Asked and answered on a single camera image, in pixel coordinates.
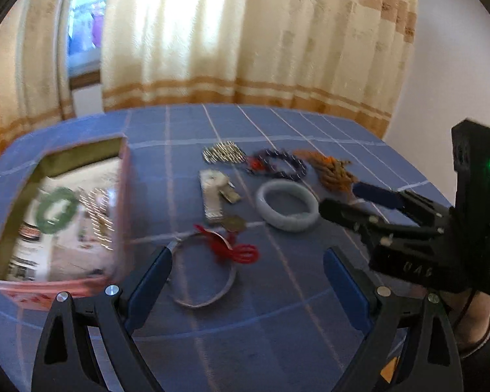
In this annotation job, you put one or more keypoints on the wide cream orange curtain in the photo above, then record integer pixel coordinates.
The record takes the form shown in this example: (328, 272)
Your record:
(249, 36)

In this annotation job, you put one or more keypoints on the pale jade bangle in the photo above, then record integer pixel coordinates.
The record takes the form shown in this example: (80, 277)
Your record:
(269, 212)

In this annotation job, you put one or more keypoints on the thin silver bangle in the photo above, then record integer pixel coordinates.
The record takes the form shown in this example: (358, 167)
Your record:
(228, 284)

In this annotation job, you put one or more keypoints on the wooden window sill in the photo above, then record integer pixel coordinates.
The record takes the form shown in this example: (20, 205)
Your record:
(83, 78)

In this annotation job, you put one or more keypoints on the narrow cream orange curtain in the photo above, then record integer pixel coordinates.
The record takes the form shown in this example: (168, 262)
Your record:
(28, 69)

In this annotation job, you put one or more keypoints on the brown bead mala orange tassel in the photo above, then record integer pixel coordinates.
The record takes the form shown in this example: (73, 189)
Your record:
(335, 173)

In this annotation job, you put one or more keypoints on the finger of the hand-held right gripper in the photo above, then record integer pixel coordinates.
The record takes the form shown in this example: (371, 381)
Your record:
(343, 211)
(375, 192)

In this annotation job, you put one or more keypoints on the blue checked tablecloth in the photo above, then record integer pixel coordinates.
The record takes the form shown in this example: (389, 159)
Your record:
(269, 130)

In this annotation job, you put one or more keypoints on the pink metal tin box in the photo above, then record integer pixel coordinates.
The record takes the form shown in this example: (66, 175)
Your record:
(124, 196)

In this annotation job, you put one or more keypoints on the person's right hand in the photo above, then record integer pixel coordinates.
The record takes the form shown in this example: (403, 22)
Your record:
(473, 310)

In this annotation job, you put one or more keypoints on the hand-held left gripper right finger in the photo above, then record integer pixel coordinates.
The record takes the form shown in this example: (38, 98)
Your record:
(347, 290)

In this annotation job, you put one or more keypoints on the green jade bangle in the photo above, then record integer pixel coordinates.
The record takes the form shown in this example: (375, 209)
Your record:
(41, 212)

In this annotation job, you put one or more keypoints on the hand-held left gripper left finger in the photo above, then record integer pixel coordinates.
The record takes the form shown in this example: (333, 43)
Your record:
(147, 281)

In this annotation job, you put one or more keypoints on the window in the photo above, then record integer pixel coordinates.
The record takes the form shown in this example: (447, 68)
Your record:
(85, 20)

